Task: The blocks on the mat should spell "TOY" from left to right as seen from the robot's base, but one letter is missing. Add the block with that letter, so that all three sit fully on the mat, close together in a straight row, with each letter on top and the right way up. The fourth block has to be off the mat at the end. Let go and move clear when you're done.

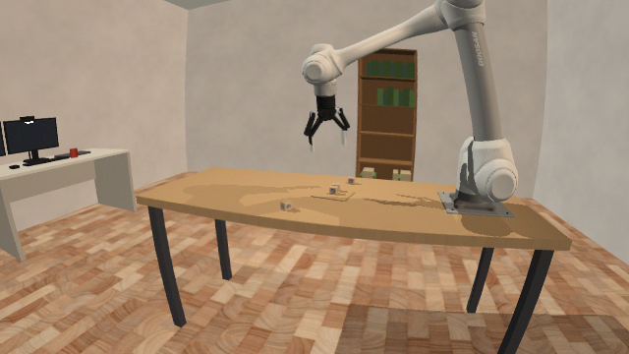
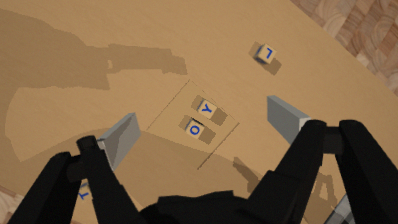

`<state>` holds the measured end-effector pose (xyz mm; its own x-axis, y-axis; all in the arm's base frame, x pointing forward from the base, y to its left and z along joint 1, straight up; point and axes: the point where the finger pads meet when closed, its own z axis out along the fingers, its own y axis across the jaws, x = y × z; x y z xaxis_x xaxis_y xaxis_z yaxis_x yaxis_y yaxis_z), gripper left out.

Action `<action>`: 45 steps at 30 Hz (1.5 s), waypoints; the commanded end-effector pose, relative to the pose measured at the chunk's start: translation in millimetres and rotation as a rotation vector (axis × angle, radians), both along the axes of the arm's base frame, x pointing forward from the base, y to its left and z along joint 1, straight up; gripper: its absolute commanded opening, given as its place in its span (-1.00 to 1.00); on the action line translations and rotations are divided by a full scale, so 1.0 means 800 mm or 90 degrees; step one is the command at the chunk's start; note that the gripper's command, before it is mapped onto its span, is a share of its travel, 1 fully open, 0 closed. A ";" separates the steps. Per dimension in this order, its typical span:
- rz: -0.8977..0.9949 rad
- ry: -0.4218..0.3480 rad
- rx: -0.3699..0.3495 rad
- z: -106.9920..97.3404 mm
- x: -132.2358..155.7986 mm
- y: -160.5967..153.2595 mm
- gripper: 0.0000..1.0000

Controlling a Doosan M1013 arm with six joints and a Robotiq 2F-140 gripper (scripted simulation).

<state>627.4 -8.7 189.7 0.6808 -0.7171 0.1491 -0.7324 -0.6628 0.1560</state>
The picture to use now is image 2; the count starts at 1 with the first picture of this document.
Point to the tan wooden letter block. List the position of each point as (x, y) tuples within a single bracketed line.
[(84, 193), (264, 54), (194, 128), (206, 108)]

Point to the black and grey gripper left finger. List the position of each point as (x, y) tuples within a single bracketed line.
[(52, 198)]

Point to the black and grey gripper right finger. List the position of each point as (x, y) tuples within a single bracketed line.
[(369, 176)]

